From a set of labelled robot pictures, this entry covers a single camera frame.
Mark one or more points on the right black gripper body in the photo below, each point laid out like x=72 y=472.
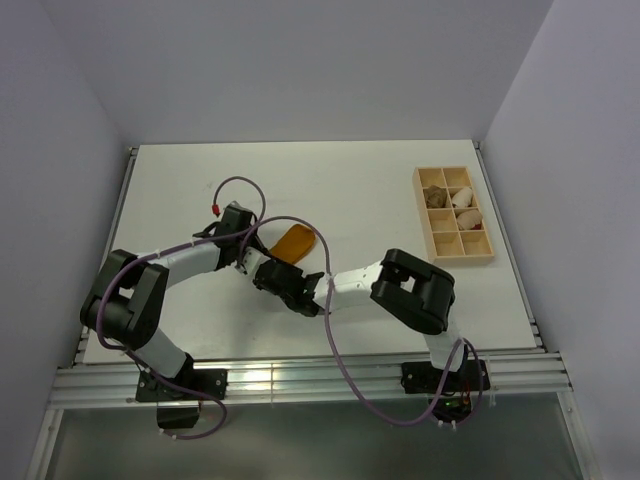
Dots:
x=290 y=267

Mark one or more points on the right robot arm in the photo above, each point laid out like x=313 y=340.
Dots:
x=415 y=292

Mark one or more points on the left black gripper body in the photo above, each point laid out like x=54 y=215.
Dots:
x=251 y=239

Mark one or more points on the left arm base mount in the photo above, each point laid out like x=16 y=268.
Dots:
x=179 y=401

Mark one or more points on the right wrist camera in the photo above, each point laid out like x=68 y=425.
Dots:
x=250 y=262

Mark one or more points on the mustard striped sock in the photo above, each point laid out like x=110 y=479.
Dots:
x=294 y=245

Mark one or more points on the rolled cream sock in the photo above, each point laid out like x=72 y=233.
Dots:
x=469 y=220
x=461 y=198

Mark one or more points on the wooden compartment box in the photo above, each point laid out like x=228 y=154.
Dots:
x=446 y=244

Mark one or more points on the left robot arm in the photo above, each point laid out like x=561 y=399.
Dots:
x=125 y=302

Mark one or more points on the aluminium frame rail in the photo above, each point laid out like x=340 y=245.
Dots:
x=304 y=380

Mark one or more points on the brown sock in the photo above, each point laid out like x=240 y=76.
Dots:
x=435 y=197

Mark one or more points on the upper rolled cream sock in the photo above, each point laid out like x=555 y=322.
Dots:
x=461 y=198

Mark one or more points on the lower rolled cream sock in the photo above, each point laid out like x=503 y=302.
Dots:
x=469 y=220

